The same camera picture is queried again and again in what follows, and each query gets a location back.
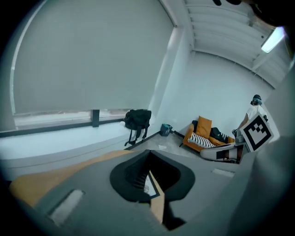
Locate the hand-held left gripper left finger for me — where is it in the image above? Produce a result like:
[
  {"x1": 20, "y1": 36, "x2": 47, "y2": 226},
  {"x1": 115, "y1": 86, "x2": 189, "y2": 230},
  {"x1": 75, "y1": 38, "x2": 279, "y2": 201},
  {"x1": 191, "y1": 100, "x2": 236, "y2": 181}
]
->
[{"x1": 34, "y1": 149, "x2": 171, "y2": 236}]

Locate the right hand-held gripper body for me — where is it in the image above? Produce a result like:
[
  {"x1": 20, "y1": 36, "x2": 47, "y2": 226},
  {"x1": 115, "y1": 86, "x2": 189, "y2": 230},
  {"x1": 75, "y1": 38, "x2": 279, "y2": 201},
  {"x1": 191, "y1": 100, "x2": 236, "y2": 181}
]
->
[{"x1": 200, "y1": 112, "x2": 275, "y2": 165}]

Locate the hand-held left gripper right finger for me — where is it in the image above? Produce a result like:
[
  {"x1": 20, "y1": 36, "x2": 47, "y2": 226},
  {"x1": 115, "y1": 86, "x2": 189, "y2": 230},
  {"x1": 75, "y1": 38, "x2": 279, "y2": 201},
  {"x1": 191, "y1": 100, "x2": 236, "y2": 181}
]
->
[{"x1": 149, "y1": 149, "x2": 239, "y2": 236}]

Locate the black picture frame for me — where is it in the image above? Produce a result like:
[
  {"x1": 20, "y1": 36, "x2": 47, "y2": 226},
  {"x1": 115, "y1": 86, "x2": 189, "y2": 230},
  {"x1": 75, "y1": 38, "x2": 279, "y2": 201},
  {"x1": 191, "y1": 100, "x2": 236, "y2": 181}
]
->
[{"x1": 139, "y1": 170, "x2": 162, "y2": 199}]

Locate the black bag with white stripes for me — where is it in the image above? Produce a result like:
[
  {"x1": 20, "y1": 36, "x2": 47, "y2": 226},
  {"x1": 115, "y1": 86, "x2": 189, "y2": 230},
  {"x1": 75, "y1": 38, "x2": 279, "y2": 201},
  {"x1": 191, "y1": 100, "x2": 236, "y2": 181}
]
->
[{"x1": 209, "y1": 127, "x2": 229, "y2": 143}]

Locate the orange cushion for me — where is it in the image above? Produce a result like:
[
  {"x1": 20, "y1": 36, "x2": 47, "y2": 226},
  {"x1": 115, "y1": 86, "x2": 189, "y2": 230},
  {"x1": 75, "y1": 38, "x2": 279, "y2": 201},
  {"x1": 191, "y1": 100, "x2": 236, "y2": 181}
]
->
[{"x1": 195, "y1": 115, "x2": 213, "y2": 139}]

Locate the black and white striped cushion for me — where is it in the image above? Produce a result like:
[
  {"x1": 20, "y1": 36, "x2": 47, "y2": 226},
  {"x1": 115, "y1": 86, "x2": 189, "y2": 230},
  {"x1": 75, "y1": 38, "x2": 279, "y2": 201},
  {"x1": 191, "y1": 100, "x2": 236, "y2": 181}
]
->
[{"x1": 187, "y1": 132, "x2": 217, "y2": 148}]

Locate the orange armchair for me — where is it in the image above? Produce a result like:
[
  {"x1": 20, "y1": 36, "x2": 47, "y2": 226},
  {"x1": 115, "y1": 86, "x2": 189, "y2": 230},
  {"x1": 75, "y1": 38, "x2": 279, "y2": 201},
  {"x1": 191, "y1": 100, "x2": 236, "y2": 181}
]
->
[{"x1": 179, "y1": 115, "x2": 236, "y2": 153}]

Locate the teal bag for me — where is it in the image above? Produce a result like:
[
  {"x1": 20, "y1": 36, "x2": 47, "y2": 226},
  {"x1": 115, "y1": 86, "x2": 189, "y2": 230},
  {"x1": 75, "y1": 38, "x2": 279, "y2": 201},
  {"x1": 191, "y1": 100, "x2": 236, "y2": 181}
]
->
[{"x1": 160, "y1": 124, "x2": 174, "y2": 137}]

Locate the black backpack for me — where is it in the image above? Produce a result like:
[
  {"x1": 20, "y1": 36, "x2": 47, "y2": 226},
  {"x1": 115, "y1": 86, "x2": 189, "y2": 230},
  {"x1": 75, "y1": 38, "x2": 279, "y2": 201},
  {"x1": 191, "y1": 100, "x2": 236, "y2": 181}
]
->
[{"x1": 123, "y1": 109, "x2": 152, "y2": 147}]

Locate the ceiling tube light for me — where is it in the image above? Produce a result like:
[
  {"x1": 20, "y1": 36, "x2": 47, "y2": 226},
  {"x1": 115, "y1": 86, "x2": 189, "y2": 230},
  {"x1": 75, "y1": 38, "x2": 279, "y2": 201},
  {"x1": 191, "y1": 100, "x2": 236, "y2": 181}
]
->
[{"x1": 260, "y1": 26, "x2": 287, "y2": 54}]

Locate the grey roller blind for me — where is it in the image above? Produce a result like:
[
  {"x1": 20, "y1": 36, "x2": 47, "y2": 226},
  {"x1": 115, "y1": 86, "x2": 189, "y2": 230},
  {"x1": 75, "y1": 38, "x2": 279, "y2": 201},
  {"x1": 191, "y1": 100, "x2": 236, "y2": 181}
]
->
[{"x1": 10, "y1": 0, "x2": 177, "y2": 115}]

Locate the black window frame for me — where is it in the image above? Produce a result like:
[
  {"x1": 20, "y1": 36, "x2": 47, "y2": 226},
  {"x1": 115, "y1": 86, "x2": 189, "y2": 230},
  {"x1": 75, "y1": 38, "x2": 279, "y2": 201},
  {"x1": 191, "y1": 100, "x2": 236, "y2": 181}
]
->
[{"x1": 0, "y1": 109, "x2": 130, "y2": 139}]

